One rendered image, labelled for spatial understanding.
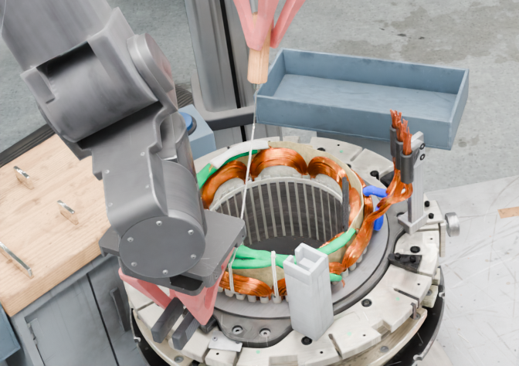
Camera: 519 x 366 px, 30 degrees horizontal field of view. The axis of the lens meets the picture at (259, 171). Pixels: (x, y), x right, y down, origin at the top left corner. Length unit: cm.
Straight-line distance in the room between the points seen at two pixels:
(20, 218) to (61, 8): 52
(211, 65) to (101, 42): 76
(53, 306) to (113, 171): 46
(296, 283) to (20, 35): 34
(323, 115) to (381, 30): 204
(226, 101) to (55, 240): 44
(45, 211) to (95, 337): 16
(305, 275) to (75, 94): 28
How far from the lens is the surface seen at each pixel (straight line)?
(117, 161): 65
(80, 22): 63
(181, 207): 63
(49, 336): 112
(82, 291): 111
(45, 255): 106
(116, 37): 64
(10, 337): 108
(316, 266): 83
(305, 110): 120
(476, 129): 282
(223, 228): 76
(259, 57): 83
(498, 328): 130
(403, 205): 99
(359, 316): 90
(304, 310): 86
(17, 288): 104
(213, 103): 142
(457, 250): 139
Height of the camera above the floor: 179
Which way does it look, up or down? 41 degrees down
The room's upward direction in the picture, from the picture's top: 8 degrees counter-clockwise
